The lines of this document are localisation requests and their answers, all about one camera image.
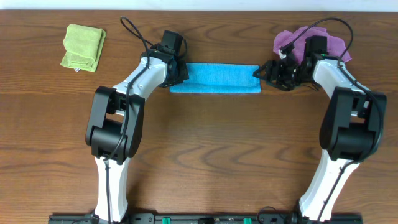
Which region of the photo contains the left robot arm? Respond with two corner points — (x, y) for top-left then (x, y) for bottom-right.
(85, 30), (188, 223)

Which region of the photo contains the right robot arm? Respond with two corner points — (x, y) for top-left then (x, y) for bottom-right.
(253, 35), (387, 223)

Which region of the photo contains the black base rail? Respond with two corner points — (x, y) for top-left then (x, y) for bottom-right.
(48, 213), (364, 224)

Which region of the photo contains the crumpled purple cloth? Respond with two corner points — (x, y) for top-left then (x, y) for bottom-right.
(272, 26), (353, 65)

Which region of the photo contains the blue cloth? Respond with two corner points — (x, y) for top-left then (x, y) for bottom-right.
(170, 63), (261, 94)

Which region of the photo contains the folded green cloth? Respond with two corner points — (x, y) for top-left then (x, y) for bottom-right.
(61, 24), (106, 72)

